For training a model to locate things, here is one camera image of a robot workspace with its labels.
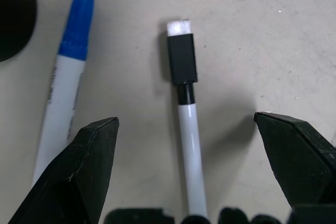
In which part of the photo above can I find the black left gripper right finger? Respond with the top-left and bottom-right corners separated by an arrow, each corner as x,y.
253,111 -> 336,207

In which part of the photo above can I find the black plastic cup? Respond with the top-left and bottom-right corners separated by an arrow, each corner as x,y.
0,0 -> 37,62

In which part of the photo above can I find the black capped white marker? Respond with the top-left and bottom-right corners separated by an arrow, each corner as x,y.
166,18 -> 208,217

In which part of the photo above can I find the blue capped white marker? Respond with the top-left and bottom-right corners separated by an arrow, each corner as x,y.
30,0 -> 96,188

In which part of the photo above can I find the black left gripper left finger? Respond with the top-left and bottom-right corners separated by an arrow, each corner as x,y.
5,116 -> 120,224

